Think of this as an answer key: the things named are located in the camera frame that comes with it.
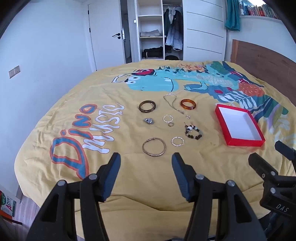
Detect folded beige clothes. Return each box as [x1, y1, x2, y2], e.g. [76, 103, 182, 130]
[139, 29, 161, 37]

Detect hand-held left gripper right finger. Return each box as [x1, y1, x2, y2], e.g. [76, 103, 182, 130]
[171, 152, 269, 241]

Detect large gold metal bangle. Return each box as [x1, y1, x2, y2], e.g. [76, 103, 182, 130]
[142, 137, 167, 157]

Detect silver chain necklace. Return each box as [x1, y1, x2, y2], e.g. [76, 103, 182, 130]
[163, 93, 185, 115]

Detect brown and white beaded bracelet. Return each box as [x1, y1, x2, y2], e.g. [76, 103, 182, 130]
[184, 122, 204, 141]

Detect wooden headboard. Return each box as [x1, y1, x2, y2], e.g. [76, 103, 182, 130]
[231, 39, 296, 93]

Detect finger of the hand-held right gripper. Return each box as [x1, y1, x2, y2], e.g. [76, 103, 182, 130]
[248, 152, 279, 181]
[274, 140, 296, 162]

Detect folded black clothes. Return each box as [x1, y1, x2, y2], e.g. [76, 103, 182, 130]
[142, 46, 164, 58]

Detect row of books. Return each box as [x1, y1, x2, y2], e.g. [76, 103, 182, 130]
[239, 0, 282, 19]

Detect dark hanging jacket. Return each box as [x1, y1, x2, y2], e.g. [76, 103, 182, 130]
[163, 6, 184, 39]

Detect amber bangle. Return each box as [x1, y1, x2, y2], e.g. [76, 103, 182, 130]
[180, 98, 197, 111]

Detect dark brown bangle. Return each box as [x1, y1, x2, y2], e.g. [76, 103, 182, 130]
[139, 100, 156, 113]

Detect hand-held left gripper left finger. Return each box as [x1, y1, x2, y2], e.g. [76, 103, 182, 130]
[26, 152, 122, 241]

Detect teal curtain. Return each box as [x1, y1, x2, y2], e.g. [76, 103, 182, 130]
[224, 0, 242, 31]

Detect yellow dinosaur printed blanket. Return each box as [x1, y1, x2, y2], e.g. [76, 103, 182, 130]
[14, 60, 296, 241]

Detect white door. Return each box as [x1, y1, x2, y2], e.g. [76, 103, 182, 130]
[88, 0, 127, 71]

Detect white wardrobe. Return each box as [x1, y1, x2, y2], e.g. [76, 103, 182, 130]
[134, 0, 228, 62]

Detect red cardboard box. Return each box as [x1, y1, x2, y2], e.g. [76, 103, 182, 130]
[215, 104, 266, 147]

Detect light blue hanging coat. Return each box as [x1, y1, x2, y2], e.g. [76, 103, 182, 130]
[165, 22, 184, 51]

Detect wall switch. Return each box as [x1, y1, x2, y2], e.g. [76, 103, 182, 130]
[9, 65, 20, 79]

